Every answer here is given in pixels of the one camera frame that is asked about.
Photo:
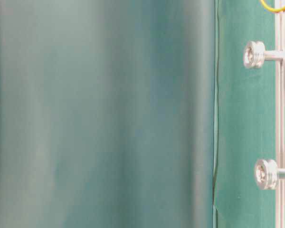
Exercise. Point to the orange rubber band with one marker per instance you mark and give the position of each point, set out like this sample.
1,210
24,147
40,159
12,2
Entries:
271,9

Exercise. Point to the silver pulley shaft far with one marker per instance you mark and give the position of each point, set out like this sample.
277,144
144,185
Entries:
255,54

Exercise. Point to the silver pulley shaft near camera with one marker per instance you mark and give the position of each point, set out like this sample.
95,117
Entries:
267,174

